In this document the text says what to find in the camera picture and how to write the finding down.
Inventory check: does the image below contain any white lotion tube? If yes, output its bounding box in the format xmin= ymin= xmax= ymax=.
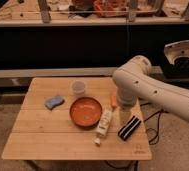
xmin=94 ymin=109 xmax=112 ymax=145

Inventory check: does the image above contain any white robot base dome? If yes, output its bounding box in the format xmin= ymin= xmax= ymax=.
xmin=163 ymin=39 xmax=189 ymax=78

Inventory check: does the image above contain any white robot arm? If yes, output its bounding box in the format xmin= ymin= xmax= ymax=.
xmin=112 ymin=55 xmax=189 ymax=122

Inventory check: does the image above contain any black floor cable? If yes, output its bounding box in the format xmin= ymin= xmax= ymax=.
xmin=139 ymin=100 xmax=166 ymax=146

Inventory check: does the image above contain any wooden folding table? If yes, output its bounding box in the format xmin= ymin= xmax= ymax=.
xmin=2 ymin=77 xmax=152 ymax=160

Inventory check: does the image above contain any blue sponge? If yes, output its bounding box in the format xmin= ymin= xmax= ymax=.
xmin=44 ymin=96 xmax=65 ymax=110

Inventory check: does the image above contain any orange bowl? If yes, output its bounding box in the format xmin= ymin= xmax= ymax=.
xmin=69 ymin=97 xmax=102 ymax=127

